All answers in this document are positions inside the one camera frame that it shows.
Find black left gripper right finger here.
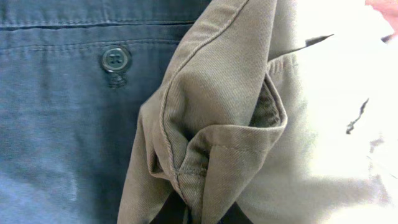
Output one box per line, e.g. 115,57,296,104
218,202,253,224

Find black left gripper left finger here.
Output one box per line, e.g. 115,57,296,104
150,191,187,224

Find folded navy blue shorts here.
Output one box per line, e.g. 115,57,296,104
1,0,208,223

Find khaki green shorts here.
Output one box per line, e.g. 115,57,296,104
118,1,397,223

